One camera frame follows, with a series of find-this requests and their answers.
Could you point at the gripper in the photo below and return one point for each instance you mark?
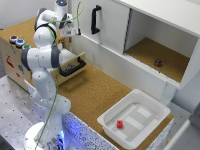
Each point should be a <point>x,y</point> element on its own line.
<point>68,30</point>

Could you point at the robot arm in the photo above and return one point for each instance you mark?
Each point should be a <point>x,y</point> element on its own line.
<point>43,60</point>

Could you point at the pink block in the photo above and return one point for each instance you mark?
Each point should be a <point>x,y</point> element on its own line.
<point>120,124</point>

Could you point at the wooden drawer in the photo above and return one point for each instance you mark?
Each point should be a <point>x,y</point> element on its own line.
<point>68,60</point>

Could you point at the white sliding door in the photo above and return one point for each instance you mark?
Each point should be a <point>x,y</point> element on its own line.
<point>113,26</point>

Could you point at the green button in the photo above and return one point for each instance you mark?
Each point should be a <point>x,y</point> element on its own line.
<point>26,46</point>

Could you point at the blue button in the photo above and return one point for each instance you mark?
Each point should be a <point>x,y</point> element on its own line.
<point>20,42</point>

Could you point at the red button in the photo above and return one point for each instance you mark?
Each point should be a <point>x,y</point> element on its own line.
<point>13,38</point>

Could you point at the wooden drawer box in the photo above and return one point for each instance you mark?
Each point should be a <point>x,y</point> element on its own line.
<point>13,66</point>

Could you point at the white cabinet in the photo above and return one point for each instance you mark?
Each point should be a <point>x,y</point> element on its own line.
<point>160,20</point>

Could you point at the white plastic box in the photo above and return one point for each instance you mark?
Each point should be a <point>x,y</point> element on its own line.
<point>146,106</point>

